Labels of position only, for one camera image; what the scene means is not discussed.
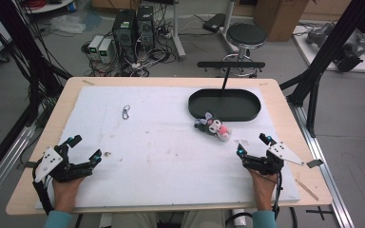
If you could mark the cardboard box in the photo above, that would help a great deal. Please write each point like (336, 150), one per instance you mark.
(278, 19)

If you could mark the grey device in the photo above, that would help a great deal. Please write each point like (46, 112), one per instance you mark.
(318, 34)

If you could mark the thin wooden stick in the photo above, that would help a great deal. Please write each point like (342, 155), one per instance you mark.
(307, 190)

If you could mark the black and pink plush toy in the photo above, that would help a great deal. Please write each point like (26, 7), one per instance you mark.
(215, 126)

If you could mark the black hanger stand oval base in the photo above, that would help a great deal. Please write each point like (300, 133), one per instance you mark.
(234, 107)

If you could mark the flat black box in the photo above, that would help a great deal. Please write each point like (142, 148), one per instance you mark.
(214, 22)

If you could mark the white board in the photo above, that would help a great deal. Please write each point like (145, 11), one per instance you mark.
(310, 53)

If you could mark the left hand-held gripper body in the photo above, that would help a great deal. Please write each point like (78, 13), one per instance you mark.
(49, 161)

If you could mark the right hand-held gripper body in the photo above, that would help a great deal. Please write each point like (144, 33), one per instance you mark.
(266, 164)

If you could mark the person's left hand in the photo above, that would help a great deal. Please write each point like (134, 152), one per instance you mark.
(65, 194)

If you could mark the aluminium rail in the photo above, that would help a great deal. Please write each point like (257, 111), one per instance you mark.
(326, 177)
(6, 161)

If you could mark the white power supply unit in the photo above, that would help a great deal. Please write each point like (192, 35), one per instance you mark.
(106, 50)
(95, 46)

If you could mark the round white table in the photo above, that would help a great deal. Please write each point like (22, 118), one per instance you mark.
(50, 6)

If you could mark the clear plastic bag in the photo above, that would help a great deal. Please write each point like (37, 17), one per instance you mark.
(67, 24)

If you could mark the silver carabiner clip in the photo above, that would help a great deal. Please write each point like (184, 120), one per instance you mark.
(125, 115)

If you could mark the black tape piece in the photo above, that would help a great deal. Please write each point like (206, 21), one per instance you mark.
(28, 164)
(314, 163)

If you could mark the white table leg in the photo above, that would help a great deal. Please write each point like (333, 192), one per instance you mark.
(177, 34)
(228, 25)

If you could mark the black device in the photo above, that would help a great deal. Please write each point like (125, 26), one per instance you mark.
(350, 55)

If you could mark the person's right hand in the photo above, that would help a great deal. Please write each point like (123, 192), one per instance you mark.
(264, 190)

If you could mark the black frame strut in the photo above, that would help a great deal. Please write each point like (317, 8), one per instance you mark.
(15, 34)
(329, 44)

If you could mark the wooden table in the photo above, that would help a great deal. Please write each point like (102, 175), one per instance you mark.
(177, 81)

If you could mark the black computer tower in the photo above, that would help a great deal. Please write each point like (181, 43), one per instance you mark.
(145, 27)
(124, 31)

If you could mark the person's legs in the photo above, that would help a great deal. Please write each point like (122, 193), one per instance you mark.
(202, 220)

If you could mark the white foam mat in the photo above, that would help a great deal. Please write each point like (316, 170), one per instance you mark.
(158, 164)

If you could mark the black round stool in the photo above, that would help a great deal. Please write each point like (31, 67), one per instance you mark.
(246, 34)

